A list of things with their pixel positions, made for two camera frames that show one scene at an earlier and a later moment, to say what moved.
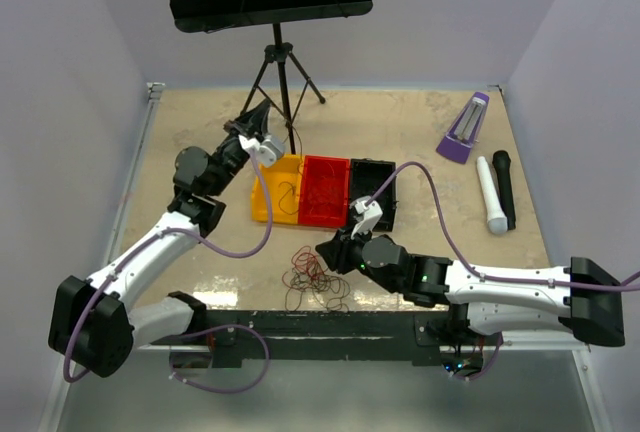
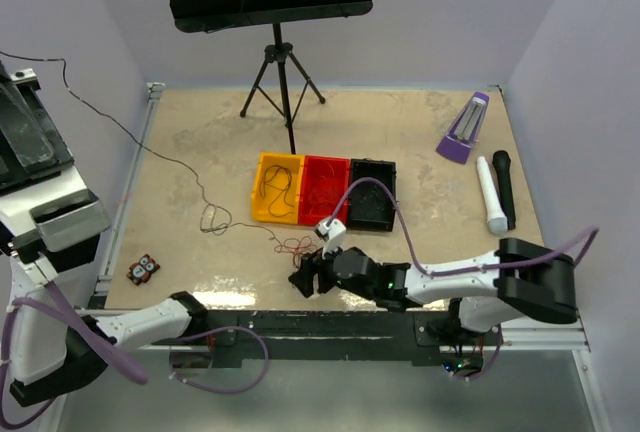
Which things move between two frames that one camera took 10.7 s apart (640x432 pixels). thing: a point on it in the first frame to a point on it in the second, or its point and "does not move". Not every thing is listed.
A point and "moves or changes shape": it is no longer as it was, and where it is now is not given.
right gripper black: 337,251 to 310,264
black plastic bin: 366,177 does not move
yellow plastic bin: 284,186 does not move
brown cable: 298,172 to 266,182
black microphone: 502,160 does not move
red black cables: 309,272 moves or changes shape
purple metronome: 458,142 does not move
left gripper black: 253,122 to 29,140
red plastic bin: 324,198 does not move
